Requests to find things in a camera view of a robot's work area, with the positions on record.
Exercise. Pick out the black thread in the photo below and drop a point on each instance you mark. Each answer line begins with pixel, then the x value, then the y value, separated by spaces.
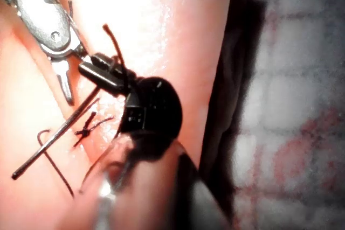
pixel 117 46

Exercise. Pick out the left arm needle driver jaw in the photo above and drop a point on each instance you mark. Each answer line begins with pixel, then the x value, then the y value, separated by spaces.
pixel 107 61
pixel 102 79

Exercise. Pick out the black stitching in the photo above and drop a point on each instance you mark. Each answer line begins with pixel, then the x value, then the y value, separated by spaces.
pixel 85 132

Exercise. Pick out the right arm needle driver jaw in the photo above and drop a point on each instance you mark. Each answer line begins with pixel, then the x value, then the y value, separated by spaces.
pixel 80 52
pixel 64 79

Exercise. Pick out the dark left arm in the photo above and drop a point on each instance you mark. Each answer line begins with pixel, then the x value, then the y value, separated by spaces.
pixel 153 187

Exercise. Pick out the left arm needle driver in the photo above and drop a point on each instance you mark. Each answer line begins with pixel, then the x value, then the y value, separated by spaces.
pixel 159 106

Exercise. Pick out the tissue pad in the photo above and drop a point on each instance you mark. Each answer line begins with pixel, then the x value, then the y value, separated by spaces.
pixel 161 25

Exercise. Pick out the right arm needle driver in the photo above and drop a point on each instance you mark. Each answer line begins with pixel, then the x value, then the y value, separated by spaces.
pixel 43 17

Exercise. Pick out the curved needle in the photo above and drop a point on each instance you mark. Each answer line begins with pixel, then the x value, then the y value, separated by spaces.
pixel 54 136

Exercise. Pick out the mat with grid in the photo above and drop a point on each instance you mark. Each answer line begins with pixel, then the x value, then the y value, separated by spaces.
pixel 296 52

